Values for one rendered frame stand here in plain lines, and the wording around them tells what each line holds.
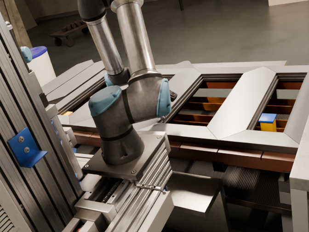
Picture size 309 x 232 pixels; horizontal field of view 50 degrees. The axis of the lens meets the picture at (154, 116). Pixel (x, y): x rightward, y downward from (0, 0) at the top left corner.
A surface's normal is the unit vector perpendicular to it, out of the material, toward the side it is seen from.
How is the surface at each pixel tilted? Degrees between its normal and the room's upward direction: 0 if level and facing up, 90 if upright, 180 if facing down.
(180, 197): 0
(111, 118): 90
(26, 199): 90
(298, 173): 0
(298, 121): 0
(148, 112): 97
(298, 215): 90
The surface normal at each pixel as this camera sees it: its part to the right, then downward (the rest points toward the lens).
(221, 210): -0.49, 0.52
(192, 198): -0.25, -0.85
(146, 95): -0.11, -0.17
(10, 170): 0.87, 0.02
